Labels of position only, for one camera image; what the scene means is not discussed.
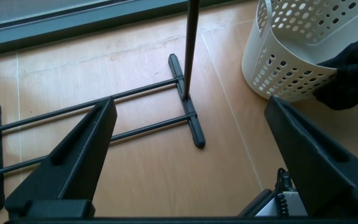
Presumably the white laundry basket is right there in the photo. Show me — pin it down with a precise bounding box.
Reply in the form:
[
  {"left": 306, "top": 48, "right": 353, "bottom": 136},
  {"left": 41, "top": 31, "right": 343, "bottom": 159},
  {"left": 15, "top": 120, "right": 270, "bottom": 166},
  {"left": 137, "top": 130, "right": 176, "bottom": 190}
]
[{"left": 241, "top": 0, "right": 358, "bottom": 103}]

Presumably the black garment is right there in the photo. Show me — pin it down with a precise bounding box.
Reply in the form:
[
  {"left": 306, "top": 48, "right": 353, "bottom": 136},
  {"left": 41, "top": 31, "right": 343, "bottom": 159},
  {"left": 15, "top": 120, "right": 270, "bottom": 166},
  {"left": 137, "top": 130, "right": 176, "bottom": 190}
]
[{"left": 311, "top": 32, "right": 358, "bottom": 111}]

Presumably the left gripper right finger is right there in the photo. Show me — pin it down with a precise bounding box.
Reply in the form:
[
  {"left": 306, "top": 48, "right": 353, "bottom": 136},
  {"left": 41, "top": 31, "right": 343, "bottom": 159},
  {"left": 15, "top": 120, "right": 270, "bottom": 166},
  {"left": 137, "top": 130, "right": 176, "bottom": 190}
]
[{"left": 264, "top": 95, "right": 358, "bottom": 219}]

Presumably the black clothes rack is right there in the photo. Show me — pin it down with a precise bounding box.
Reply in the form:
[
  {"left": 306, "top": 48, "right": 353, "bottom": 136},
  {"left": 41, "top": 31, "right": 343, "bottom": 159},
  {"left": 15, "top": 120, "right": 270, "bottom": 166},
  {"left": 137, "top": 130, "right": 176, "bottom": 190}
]
[{"left": 0, "top": 0, "right": 206, "bottom": 212}]

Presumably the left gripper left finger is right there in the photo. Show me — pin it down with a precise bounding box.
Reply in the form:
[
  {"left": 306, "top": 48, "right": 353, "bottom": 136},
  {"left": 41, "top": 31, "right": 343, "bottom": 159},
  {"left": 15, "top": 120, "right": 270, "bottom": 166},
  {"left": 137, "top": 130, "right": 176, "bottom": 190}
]
[{"left": 4, "top": 96, "right": 118, "bottom": 219}]

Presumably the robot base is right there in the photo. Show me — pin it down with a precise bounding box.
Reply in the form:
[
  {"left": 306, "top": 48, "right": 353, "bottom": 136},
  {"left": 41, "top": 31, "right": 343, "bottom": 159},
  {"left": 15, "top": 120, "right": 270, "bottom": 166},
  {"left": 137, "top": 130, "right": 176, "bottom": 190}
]
[{"left": 237, "top": 167, "right": 309, "bottom": 218}]

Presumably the window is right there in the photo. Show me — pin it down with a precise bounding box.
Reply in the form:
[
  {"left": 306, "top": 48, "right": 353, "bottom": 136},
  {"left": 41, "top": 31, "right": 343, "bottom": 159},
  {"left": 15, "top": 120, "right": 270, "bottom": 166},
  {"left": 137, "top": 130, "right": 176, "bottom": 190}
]
[{"left": 0, "top": 0, "right": 248, "bottom": 58}]

